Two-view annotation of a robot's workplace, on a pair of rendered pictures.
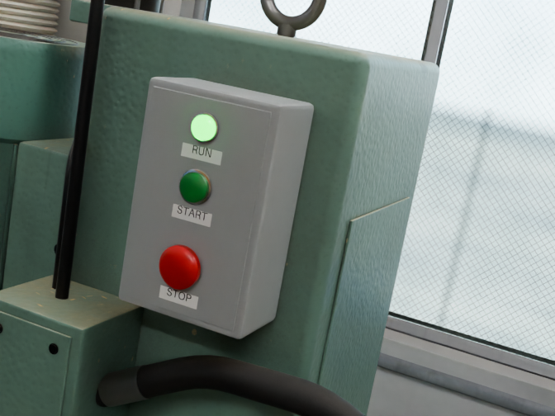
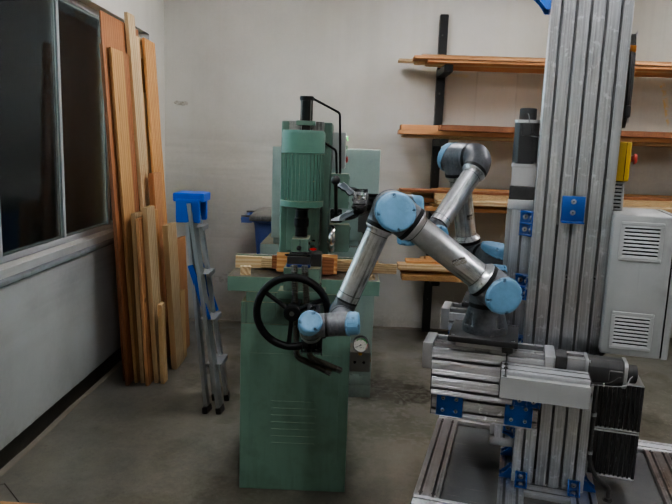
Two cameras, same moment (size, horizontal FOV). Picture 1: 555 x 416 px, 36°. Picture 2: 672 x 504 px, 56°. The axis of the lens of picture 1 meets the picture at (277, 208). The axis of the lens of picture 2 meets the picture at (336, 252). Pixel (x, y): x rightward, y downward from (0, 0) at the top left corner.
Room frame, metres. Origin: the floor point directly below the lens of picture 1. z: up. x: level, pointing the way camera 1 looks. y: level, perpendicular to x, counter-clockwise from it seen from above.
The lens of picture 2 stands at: (1.63, 2.75, 1.41)
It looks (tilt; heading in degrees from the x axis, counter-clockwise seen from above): 9 degrees down; 249
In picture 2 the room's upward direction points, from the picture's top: 2 degrees clockwise
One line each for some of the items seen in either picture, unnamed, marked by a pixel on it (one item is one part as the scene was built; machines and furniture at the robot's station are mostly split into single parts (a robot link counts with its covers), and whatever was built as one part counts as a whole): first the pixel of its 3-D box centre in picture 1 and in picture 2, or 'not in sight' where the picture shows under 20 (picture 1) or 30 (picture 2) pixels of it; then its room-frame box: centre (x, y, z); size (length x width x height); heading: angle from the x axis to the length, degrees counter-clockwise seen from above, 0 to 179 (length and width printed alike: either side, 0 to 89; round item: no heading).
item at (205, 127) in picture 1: (203, 127); not in sight; (0.55, 0.06, 1.46); 0.02 x 0.01 x 0.02; 68
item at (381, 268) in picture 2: not in sight; (328, 265); (0.72, 0.33, 0.92); 0.56 x 0.02 x 0.04; 158
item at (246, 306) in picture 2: not in sight; (301, 297); (0.79, 0.17, 0.76); 0.57 x 0.45 x 0.09; 68
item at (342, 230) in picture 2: not in sight; (339, 237); (0.62, 0.18, 1.02); 0.09 x 0.07 x 0.12; 158
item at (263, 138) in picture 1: (214, 203); (339, 150); (0.58, 0.04, 1.40); 0.10 x 0.06 x 0.16; 68
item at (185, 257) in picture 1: (179, 267); not in sight; (0.55, 0.06, 1.36); 0.03 x 0.01 x 0.03; 68
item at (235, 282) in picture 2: not in sight; (304, 283); (0.85, 0.40, 0.87); 0.61 x 0.30 x 0.06; 158
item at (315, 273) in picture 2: not in sight; (303, 276); (0.88, 0.48, 0.92); 0.15 x 0.13 x 0.09; 158
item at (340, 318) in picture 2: not in sight; (342, 322); (0.91, 0.96, 0.87); 0.11 x 0.11 x 0.08; 71
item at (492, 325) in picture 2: not in sight; (485, 316); (0.41, 1.01, 0.87); 0.15 x 0.15 x 0.10
